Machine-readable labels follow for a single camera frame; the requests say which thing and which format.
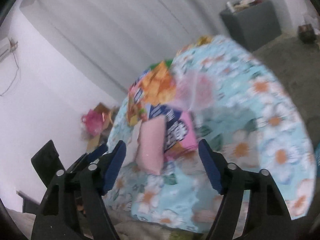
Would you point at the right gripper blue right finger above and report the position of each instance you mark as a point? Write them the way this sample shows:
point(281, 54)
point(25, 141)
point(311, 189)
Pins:
point(213, 163)

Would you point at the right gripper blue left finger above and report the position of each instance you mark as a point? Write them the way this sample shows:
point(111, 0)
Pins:
point(111, 164)

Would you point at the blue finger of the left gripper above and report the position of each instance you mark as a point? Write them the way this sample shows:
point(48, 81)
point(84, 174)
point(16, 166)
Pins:
point(97, 153)

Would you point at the pink textured cloth pad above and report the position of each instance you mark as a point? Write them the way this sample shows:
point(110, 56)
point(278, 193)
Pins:
point(150, 155)

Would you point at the orange chips bag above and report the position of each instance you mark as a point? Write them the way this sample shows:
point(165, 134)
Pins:
point(155, 87)

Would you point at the cardboard box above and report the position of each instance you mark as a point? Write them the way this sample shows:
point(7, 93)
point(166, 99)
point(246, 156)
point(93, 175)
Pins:
point(109, 116)

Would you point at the floral blue tablecloth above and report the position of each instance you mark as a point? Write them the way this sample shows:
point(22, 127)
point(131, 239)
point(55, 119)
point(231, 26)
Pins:
point(252, 123)

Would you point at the pink translucent plastic bag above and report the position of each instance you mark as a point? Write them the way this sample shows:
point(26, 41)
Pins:
point(194, 90)

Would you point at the grey curtain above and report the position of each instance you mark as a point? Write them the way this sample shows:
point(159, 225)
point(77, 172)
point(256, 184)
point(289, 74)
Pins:
point(112, 41)

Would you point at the grey storage box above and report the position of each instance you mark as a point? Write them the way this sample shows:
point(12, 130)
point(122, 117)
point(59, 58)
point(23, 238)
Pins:
point(253, 27)

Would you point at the dark small box on floor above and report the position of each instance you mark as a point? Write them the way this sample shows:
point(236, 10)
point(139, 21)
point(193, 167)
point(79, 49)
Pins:
point(306, 33)

